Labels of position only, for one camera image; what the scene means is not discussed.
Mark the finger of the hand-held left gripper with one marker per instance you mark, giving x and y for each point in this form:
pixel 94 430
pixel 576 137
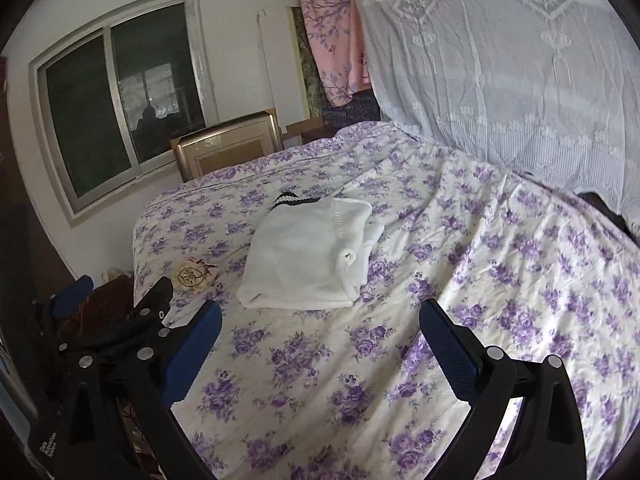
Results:
pixel 152 300
pixel 72 297

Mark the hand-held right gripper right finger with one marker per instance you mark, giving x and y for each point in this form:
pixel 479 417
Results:
pixel 450 350

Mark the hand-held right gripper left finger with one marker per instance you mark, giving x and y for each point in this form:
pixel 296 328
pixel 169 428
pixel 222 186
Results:
pixel 192 350

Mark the white sweater with black stripes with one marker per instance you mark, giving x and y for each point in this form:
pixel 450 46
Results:
pixel 300 255

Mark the brown cloth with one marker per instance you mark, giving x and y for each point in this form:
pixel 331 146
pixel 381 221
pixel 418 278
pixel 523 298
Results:
pixel 110 295

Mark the purple floral bed sheet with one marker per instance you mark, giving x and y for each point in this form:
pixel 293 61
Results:
pixel 450 240

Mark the sliding glass window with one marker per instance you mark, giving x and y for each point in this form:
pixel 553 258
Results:
pixel 85 125

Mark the dark blue cloth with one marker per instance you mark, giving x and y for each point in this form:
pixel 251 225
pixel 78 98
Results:
pixel 350 110

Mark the white board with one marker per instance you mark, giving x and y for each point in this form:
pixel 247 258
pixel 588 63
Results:
pixel 280 70

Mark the green patterned panel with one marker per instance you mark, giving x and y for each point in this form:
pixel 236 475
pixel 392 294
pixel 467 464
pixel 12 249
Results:
pixel 310 85

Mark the white lace cover cloth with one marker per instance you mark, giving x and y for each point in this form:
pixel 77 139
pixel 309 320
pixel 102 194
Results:
pixel 500 60

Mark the pink floral cloth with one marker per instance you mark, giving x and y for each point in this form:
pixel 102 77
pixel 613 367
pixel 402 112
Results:
pixel 335 35

